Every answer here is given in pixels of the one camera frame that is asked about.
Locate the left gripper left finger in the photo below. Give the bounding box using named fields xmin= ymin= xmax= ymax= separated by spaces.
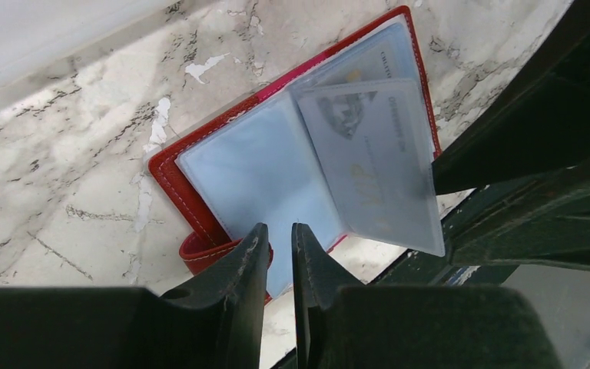
xmin=0 ymin=223 xmax=269 ymax=368

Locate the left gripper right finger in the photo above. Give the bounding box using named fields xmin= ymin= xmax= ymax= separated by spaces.
xmin=291 ymin=223 xmax=561 ymax=368

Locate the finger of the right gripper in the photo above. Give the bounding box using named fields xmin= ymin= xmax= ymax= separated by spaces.
xmin=433 ymin=1 xmax=590 ymax=271

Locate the silver card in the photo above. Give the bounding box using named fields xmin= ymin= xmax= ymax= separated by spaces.
xmin=296 ymin=78 xmax=446 ymax=257

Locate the red leather card holder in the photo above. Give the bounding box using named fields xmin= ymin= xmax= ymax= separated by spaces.
xmin=148 ymin=5 xmax=441 ymax=300

